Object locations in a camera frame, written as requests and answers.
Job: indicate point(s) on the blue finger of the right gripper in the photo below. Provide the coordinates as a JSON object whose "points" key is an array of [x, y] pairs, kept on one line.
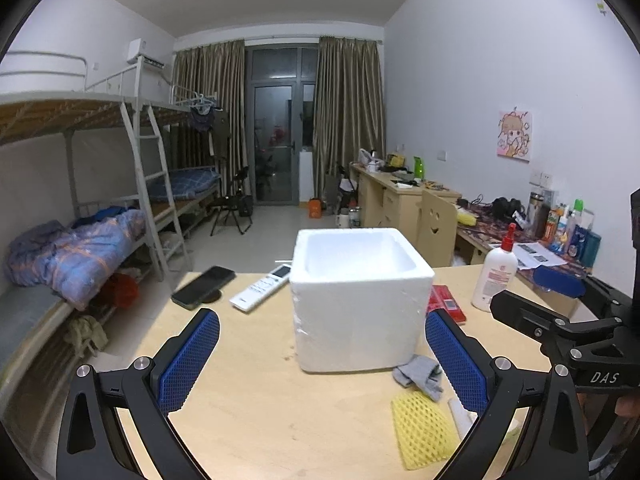
{"points": [[538, 322], [557, 281]]}

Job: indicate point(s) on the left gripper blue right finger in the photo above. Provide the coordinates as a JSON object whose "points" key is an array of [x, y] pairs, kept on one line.
{"points": [[552, 443]]}

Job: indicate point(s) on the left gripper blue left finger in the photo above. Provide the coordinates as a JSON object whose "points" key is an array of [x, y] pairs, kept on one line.
{"points": [[93, 443]]}

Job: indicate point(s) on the yellow foam fruit net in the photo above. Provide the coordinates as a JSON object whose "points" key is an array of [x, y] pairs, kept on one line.
{"points": [[424, 433]]}

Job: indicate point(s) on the grey sock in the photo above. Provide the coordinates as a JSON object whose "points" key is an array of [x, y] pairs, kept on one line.
{"points": [[422, 372]]}

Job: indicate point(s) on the right hand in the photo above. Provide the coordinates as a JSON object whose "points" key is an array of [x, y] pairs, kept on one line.
{"points": [[625, 406]]}

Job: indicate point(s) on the printed paper sheet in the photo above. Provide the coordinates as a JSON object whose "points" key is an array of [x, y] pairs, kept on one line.
{"points": [[532, 255]]}

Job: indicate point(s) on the white lotion pump bottle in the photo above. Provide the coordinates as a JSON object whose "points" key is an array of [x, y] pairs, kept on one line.
{"points": [[499, 268]]}

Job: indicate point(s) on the cluster of toiletry bottles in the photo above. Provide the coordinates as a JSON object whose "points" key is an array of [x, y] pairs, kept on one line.
{"points": [[565, 229]]}

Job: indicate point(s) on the red wet wipes pack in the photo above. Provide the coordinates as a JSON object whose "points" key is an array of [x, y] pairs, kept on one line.
{"points": [[441, 298]]}

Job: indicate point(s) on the black bag on desk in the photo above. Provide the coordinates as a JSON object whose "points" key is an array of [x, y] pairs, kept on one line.
{"points": [[505, 210]]}

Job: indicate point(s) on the wooden smiley chair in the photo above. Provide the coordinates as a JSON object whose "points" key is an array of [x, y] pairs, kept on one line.
{"points": [[437, 230]]}

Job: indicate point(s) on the anime girl poster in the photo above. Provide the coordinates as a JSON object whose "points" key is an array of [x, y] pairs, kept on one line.
{"points": [[515, 135]]}

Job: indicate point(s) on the black smartphone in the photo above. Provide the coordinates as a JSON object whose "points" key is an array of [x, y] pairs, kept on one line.
{"points": [[204, 289]]}

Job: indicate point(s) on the white styrofoam box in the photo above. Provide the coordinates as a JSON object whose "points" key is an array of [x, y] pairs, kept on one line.
{"points": [[359, 299]]}

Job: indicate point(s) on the blue orange quilt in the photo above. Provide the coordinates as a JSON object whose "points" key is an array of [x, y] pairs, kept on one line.
{"points": [[74, 262]]}

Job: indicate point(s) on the wooden desk with drawers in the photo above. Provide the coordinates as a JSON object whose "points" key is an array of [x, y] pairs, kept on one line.
{"points": [[384, 202]]}

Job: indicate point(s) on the green bottle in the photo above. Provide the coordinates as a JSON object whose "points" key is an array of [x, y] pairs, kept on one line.
{"points": [[418, 168]]}

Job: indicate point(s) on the white remote control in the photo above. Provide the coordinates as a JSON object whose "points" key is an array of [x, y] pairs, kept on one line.
{"points": [[255, 294]]}

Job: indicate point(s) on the white kettle jug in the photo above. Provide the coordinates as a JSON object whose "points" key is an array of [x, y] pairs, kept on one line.
{"points": [[342, 221]]}

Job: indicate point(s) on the orange box on floor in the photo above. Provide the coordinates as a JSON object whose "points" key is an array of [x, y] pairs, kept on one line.
{"points": [[315, 208]]}

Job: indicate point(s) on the blue plaid mattress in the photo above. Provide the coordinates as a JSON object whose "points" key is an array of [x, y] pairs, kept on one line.
{"points": [[185, 184]]}

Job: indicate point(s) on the black folding chair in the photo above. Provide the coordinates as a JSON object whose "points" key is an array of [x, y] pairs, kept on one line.
{"points": [[235, 204]]}

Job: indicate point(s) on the metal bunk bed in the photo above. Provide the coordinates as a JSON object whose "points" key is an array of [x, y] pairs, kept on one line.
{"points": [[78, 149]]}

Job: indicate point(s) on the right brown curtain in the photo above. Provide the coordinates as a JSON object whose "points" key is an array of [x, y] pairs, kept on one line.
{"points": [[348, 105]]}

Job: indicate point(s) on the brown curtain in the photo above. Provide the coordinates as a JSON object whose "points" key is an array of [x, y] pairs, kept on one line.
{"points": [[348, 105], [210, 82]]}

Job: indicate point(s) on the hanging dark clothes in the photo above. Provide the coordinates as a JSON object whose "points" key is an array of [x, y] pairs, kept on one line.
{"points": [[211, 126]]}

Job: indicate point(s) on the glass balcony door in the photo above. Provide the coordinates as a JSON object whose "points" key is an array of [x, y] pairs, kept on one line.
{"points": [[280, 81]]}

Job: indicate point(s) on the left brown curtain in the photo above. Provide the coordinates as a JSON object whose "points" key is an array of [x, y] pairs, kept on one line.
{"points": [[210, 82]]}

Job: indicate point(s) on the white air conditioner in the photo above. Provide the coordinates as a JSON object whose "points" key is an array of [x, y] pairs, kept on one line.
{"points": [[137, 49]]}

